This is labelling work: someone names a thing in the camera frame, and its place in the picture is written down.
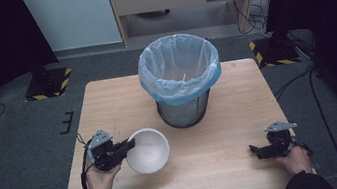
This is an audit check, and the white bowl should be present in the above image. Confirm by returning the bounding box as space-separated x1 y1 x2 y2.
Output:
121 124 174 178

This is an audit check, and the long black floor cable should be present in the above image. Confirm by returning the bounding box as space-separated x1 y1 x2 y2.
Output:
269 60 337 189

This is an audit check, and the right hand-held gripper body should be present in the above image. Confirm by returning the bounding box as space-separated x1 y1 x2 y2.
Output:
263 118 303 160

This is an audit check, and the person's left hand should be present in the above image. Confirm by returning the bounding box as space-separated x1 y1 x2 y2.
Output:
83 152 125 189

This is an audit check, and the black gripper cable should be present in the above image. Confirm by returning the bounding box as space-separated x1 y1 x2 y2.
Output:
73 130 101 189

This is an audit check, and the striped black stand base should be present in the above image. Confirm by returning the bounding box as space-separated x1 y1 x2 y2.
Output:
247 32 303 71
21 66 77 104

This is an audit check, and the black mesh trash bin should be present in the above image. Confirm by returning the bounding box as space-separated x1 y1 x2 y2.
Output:
155 87 216 133

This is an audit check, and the person's right hand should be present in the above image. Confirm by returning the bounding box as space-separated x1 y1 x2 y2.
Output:
273 143 315 179

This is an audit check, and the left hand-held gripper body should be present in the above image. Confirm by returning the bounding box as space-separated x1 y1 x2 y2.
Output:
84 127 123 174

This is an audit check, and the blue plastic bin liner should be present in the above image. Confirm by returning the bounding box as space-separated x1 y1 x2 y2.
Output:
132 28 227 110

